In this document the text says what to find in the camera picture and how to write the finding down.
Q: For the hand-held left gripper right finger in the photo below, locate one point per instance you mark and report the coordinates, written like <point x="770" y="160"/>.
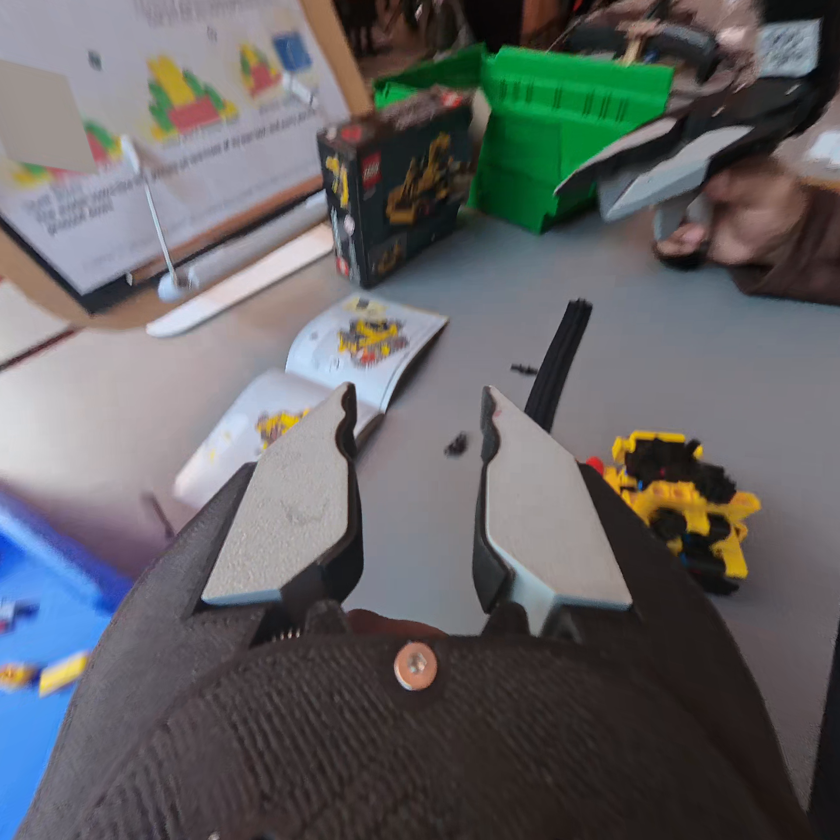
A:
<point x="548" y="518"/>

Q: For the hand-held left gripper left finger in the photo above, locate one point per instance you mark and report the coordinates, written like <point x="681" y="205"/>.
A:
<point x="282" y="512"/>

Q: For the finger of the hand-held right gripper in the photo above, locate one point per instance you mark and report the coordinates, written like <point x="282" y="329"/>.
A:
<point x="623" y="154"/>
<point x="663" y="180"/>

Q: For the black lego gear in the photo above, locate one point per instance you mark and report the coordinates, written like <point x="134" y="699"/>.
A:
<point x="456" y="445"/>

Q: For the yellow lego bulldozer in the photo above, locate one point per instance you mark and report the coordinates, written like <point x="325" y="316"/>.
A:
<point x="682" y="505"/>

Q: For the person's right forearm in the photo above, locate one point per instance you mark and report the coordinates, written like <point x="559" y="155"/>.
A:
<point x="807" y="262"/>

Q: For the grey lego axle rod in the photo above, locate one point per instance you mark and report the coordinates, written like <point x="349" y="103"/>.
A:
<point x="159" y="515"/>

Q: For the small black lego beam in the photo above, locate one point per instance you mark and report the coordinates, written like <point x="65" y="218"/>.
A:
<point x="523" y="369"/>

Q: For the black rubber lego track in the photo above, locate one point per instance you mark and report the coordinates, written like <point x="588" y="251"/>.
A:
<point x="558" y="367"/>

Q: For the lego instruction booklet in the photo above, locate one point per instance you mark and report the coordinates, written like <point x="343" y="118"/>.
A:
<point x="367" y="348"/>

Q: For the black lego set box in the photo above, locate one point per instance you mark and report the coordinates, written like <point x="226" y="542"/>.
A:
<point x="394" y="197"/>

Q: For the yellow lego brick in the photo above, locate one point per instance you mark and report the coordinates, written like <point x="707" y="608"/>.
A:
<point x="62" y="673"/>

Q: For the small yellow lego piece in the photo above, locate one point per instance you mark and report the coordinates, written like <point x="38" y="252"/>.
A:
<point x="14" y="677"/>

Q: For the person's right hand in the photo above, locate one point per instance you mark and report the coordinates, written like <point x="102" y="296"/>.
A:
<point x="754" y="210"/>

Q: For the green plastic crate stack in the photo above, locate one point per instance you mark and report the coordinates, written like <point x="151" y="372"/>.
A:
<point x="558" y="118"/>

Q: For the green plastic tray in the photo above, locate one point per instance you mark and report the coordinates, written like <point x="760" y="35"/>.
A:
<point x="426" y="75"/>

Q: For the blue plastic tray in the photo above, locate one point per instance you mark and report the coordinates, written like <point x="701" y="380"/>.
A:
<point x="39" y="564"/>

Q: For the thin metal stand rod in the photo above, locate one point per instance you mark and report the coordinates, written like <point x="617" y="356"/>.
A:
<point x="157" y="223"/>

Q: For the instruction poster board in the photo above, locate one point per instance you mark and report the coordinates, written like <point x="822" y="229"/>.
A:
<point x="216" y="164"/>

